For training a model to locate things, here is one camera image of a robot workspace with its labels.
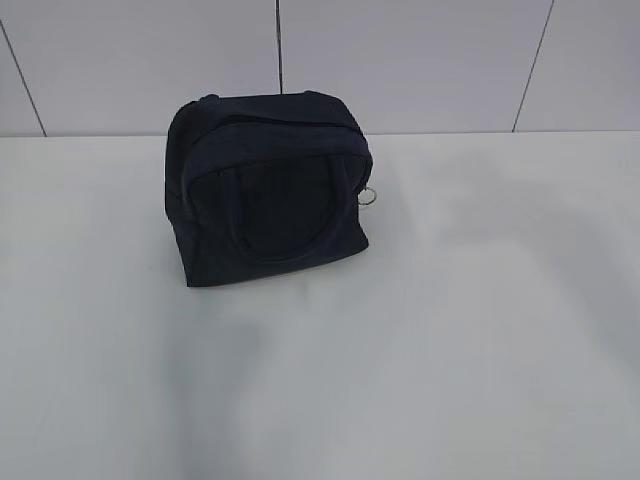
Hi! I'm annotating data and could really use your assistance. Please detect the navy blue lunch bag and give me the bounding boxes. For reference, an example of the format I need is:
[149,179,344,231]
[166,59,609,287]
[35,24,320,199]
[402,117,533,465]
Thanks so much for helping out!
[164,91,373,287]

